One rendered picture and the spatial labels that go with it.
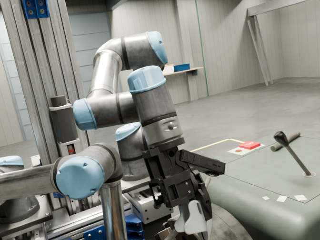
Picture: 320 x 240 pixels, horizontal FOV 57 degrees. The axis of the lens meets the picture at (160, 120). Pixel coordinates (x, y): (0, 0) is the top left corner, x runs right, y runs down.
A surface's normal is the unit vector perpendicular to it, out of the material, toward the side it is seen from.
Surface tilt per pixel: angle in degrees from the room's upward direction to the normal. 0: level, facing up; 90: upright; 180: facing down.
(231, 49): 90
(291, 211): 16
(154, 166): 72
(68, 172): 89
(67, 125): 90
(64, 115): 90
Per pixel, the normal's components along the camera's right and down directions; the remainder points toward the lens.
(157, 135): -0.31, 0.04
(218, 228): 0.06, -0.85
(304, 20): -0.88, 0.23
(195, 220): 0.45, -0.17
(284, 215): -0.55, -0.72
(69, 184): -0.12, 0.22
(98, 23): 0.44, 0.11
